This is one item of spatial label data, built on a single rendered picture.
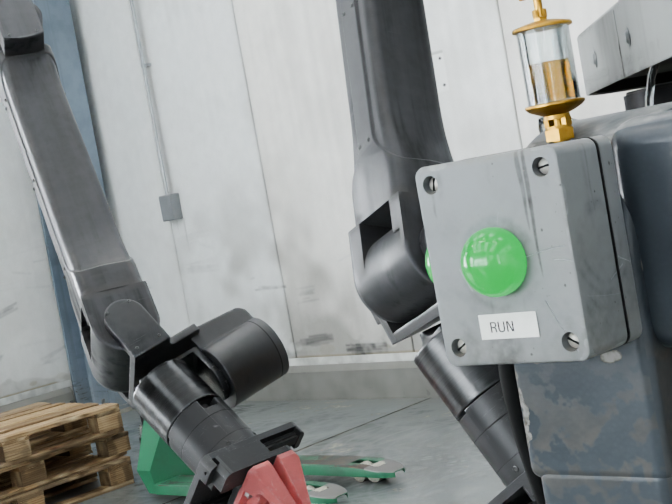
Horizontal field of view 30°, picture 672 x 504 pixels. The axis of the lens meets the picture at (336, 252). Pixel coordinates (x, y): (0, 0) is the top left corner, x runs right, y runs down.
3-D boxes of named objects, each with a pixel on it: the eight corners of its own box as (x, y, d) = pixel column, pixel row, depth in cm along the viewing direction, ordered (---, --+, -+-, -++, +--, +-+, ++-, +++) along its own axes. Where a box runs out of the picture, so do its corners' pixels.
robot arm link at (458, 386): (391, 361, 83) (427, 315, 79) (462, 326, 87) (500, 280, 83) (453, 445, 81) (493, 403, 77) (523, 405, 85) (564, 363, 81)
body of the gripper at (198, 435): (310, 434, 101) (252, 377, 105) (216, 472, 94) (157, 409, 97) (285, 491, 104) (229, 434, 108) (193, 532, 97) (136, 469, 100)
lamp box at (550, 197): (447, 367, 56) (412, 169, 56) (504, 345, 59) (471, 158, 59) (591, 361, 51) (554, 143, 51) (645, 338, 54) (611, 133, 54)
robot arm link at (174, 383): (126, 415, 106) (123, 373, 102) (191, 375, 109) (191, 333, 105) (175, 469, 103) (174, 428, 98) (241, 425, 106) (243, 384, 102)
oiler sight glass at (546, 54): (518, 108, 60) (505, 36, 60) (546, 104, 62) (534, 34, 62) (562, 99, 58) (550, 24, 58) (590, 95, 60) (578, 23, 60)
